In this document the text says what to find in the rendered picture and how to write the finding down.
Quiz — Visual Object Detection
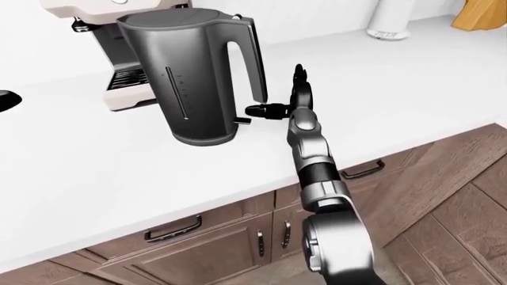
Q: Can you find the dark metal door handle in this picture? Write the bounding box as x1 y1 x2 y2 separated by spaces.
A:
255 229 266 258
280 219 292 249

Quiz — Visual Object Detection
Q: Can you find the wooden knife block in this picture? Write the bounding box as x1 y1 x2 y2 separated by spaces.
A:
452 0 507 32

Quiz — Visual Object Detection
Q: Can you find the black rounded object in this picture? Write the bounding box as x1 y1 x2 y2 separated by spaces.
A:
0 89 23 113

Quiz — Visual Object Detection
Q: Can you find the brown wooden base cabinet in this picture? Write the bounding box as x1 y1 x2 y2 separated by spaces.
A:
0 120 507 285

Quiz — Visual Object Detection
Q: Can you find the beige espresso machine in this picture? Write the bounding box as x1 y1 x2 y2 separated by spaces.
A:
39 0 193 112

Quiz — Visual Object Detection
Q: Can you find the grey electric kettle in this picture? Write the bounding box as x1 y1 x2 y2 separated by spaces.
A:
116 7 269 147

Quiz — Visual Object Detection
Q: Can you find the dark metal drawer handle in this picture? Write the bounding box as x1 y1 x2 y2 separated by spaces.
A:
143 214 203 244
341 159 386 181

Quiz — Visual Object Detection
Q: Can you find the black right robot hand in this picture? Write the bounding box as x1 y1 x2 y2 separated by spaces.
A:
244 63 315 121

